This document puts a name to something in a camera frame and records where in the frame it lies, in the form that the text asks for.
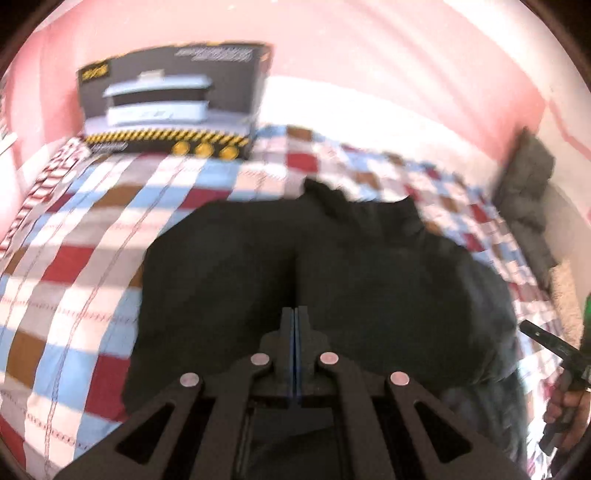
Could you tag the person's right hand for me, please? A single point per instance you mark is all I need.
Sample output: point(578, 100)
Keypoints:
point(570, 406)

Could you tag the checkered patchwork blanket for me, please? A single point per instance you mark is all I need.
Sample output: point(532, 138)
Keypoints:
point(92, 240)

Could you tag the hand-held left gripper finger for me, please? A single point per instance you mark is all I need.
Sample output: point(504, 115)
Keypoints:
point(300, 350)
point(290, 350)

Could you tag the dark printed cardboard box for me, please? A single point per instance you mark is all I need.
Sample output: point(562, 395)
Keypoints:
point(171, 101)

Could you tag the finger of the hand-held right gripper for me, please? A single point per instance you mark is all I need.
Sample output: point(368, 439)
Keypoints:
point(545, 338)

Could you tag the grey quilted cushion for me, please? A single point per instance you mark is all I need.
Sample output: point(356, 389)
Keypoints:
point(526, 184)

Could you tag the beige fluffy mat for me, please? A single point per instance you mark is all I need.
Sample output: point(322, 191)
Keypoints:
point(565, 295)

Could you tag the black garment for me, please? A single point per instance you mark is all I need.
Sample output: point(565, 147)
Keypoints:
point(369, 277)

